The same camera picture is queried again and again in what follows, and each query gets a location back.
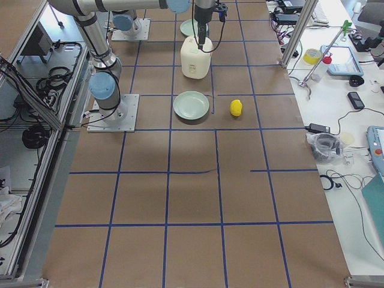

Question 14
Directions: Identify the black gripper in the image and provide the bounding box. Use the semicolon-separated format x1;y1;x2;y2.
194;0;227;50

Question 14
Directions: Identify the white rice cooker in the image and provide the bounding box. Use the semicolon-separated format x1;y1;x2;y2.
181;36;212;79

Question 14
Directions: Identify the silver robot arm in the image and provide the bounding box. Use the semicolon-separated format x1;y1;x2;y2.
112;10;142;35
49;1;228;72

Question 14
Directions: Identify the far green plate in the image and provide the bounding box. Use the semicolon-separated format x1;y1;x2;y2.
179;19;198;37

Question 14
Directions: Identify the green plate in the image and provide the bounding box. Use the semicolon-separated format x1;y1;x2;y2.
173;91;210;121
179;19;198;37

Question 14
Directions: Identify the near green plate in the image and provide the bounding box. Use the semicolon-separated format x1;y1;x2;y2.
173;91;210;121

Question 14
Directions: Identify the yellow toy potato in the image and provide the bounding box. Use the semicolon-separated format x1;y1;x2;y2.
229;99;243;117

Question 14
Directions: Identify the yellow tape roll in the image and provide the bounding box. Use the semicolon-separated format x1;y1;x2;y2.
303;49;323;65

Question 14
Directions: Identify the silver reacher grabber tool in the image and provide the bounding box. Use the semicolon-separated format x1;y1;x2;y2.
298;20;352;100

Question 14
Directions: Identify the white keyboard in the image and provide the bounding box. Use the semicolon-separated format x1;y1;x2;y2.
310;1;329;26

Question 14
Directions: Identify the blue teach pendant tablet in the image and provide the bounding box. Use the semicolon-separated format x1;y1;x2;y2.
317;46;364;76

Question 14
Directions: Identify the black power adapter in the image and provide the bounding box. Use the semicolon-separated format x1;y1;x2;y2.
305;123;331;134

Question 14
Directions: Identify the grey control box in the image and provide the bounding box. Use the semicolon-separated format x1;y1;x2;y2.
17;22;53;63

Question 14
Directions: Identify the bagged black tape roll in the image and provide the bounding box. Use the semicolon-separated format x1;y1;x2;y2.
306;133;344;164

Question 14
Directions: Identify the black phone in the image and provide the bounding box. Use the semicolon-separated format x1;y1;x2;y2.
347;92;365;110

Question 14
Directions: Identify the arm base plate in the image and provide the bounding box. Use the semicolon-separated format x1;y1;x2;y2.
112;16;151;42
87;94;139;133

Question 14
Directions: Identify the aluminium frame post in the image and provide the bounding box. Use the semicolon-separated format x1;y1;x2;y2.
280;0;318;68

